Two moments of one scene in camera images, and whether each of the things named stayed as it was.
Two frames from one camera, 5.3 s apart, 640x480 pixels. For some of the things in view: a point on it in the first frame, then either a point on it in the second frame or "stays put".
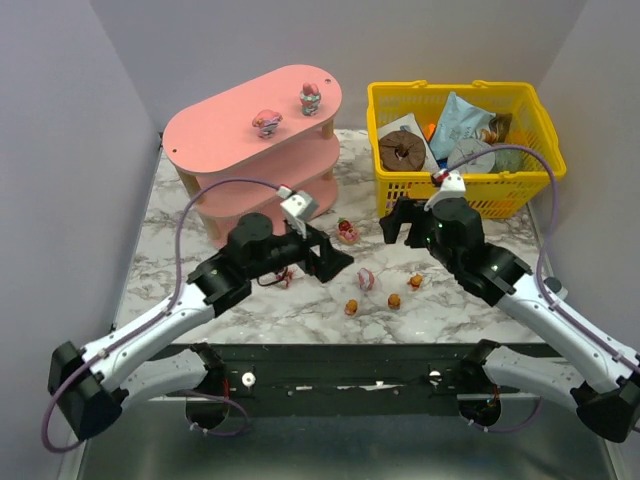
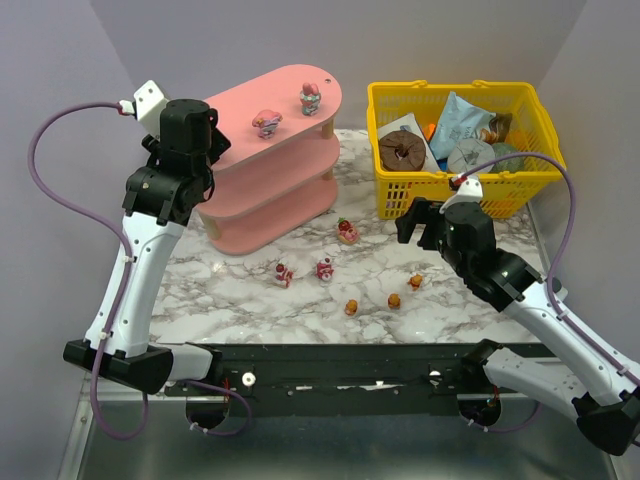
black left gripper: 314,252 to 218,141
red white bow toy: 285,275 stays put
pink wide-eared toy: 268,122 stays put
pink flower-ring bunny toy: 310,98 stays put
